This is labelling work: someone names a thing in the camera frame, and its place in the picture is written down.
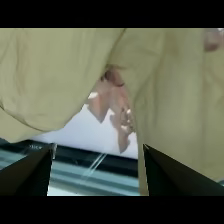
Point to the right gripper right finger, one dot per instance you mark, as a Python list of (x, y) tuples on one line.
[(173, 180)]

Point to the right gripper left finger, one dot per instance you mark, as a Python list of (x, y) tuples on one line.
[(30, 176)]

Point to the beige shirt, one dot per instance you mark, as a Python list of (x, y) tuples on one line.
[(50, 76)]

